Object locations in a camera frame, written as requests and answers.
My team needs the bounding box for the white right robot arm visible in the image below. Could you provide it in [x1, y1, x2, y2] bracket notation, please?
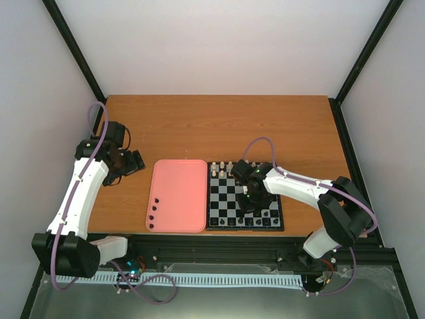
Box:
[230, 160, 377, 259]

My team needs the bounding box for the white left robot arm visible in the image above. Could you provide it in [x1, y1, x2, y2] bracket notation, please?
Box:
[31, 140, 145, 278]

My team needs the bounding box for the black white chess board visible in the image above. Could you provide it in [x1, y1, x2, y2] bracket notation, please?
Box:
[206, 161, 284, 231]

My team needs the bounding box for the pink plastic tray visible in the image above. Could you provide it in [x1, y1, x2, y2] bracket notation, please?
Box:
[145, 159, 208, 233]

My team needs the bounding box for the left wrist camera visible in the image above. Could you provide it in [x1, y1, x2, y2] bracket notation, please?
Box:
[101, 122, 131, 150]

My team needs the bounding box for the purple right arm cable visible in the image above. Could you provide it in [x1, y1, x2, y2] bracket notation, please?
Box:
[241, 136, 379, 296]

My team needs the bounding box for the black aluminium frame rail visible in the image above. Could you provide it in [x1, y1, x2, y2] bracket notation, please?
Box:
[116, 235, 401, 274]

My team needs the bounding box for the light blue cable duct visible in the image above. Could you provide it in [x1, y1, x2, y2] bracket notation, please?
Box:
[54, 272, 305, 290]

